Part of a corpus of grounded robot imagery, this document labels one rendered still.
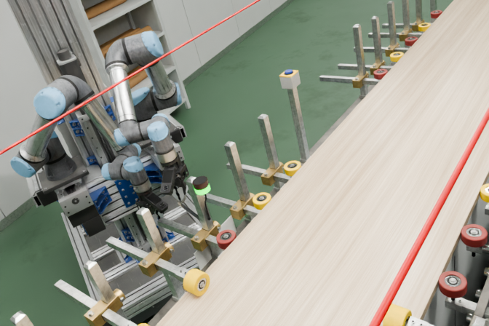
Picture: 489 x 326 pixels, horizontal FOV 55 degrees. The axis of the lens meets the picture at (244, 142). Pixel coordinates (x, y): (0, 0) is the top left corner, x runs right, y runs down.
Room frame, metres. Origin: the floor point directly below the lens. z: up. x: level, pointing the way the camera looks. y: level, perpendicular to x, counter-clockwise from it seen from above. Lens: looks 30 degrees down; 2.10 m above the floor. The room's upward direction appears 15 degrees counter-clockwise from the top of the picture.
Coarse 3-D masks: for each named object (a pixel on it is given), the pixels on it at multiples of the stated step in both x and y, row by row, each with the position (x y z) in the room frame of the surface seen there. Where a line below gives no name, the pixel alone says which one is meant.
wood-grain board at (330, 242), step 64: (448, 64) 2.36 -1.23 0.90; (384, 128) 1.89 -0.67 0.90; (448, 128) 1.75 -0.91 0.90; (320, 192) 1.54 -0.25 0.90; (384, 192) 1.44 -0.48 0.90; (256, 256) 1.28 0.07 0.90; (320, 256) 1.19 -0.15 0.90; (384, 256) 1.12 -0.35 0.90; (448, 256) 1.05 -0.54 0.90; (192, 320) 1.07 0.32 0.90; (256, 320) 1.00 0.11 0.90; (320, 320) 0.94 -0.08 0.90
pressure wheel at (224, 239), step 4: (220, 232) 1.45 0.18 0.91; (224, 232) 1.45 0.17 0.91; (228, 232) 1.44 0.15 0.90; (232, 232) 1.44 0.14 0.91; (216, 236) 1.44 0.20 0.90; (220, 236) 1.43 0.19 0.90; (224, 236) 1.42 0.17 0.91; (228, 236) 1.42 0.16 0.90; (232, 236) 1.41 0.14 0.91; (216, 240) 1.42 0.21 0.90; (220, 240) 1.41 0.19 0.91; (224, 240) 1.40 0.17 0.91; (228, 240) 1.40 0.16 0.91; (232, 240) 1.39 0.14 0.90; (220, 244) 1.39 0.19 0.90; (224, 244) 1.39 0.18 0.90; (228, 244) 1.39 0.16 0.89; (224, 248) 1.39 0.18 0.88
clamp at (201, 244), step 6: (216, 222) 1.57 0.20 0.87; (216, 228) 1.55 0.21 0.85; (198, 234) 1.52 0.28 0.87; (204, 234) 1.51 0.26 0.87; (210, 234) 1.52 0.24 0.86; (216, 234) 1.54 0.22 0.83; (192, 240) 1.50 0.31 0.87; (198, 240) 1.49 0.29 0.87; (204, 240) 1.49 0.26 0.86; (198, 246) 1.48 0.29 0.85; (204, 246) 1.49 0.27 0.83
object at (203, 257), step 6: (228, 222) 1.66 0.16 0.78; (222, 228) 1.63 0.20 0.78; (228, 228) 1.65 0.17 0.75; (234, 228) 1.68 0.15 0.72; (198, 252) 1.51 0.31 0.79; (204, 252) 1.53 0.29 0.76; (210, 252) 1.55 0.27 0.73; (198, 258) 1.50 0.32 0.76; (204, 258) 1.53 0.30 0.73; (210, 258) 1.55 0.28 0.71; (198, 264) 1.50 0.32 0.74; (204, 264) 1.52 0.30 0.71
